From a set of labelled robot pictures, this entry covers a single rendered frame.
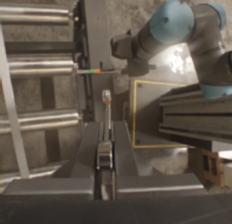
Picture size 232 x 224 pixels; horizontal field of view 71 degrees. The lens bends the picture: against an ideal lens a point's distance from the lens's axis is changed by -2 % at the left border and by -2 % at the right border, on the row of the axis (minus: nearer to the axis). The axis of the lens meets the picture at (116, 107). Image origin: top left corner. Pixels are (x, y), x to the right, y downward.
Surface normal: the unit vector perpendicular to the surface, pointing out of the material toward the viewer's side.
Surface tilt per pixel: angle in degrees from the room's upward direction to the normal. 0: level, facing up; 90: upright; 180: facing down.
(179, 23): 0
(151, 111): 0
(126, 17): 0
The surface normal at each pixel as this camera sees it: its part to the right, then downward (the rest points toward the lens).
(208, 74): -0.75, 0.29
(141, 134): 0.28, -0.04
